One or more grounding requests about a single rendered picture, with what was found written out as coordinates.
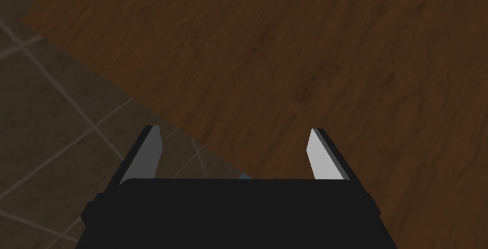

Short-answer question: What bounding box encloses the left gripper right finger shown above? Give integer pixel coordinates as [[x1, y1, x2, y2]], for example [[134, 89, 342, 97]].
[[306, 128, 359, 182]]

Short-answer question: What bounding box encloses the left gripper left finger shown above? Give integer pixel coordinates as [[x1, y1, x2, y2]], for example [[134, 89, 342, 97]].
[[110, 125, 163, 187]]

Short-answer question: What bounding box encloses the brown wooden table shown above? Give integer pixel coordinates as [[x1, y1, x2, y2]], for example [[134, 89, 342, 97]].
[[20, 0, 488, 249]]

